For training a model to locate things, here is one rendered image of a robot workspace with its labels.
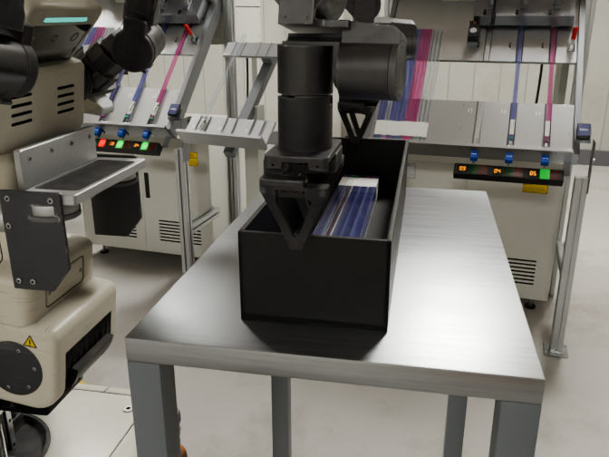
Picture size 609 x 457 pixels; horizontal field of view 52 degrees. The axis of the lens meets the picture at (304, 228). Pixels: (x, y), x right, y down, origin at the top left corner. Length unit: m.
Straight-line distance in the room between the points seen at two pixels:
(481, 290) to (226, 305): 0.33
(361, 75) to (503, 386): 0.34
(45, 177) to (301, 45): 0.57
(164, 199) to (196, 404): 1.20
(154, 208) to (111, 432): 1.65
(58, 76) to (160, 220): 1.90
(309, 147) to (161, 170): 2.29
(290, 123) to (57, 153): 0.55
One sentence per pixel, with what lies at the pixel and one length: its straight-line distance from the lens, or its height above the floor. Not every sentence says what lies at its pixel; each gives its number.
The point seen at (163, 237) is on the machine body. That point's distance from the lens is 3.00.
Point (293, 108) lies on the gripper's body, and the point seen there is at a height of 1.05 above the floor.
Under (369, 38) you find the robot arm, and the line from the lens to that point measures 0.62.
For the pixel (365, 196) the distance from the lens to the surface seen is 1.07.
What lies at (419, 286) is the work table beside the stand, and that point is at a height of 0.80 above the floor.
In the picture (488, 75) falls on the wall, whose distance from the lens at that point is 5.30.
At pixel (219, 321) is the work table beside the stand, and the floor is 0.80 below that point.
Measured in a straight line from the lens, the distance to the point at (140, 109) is 2.60.
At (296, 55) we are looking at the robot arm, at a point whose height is 1.10.
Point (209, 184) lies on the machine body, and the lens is 2.80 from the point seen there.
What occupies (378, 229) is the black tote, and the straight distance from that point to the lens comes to 1.01.
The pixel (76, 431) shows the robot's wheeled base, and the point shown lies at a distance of 1.51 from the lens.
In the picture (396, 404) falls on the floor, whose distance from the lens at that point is 2.01.
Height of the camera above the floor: 1.14
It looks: 19 degrees down
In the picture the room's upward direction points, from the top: straight up
